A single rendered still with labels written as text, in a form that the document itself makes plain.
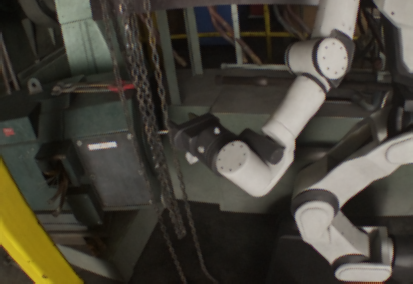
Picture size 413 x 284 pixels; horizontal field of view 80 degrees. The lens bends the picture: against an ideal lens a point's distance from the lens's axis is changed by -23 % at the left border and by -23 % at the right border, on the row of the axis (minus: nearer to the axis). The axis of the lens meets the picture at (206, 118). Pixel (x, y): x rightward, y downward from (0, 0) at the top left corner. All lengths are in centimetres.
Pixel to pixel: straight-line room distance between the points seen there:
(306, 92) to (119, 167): 65
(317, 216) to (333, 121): 53
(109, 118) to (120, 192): 27
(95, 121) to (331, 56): 70
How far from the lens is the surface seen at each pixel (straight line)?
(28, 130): 104
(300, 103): 57
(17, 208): 72
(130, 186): 104
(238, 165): 51
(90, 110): 98
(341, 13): 64
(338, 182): 81
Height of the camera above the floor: 121
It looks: 30 degrees down
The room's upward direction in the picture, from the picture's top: 8 degrees counter-clockwise
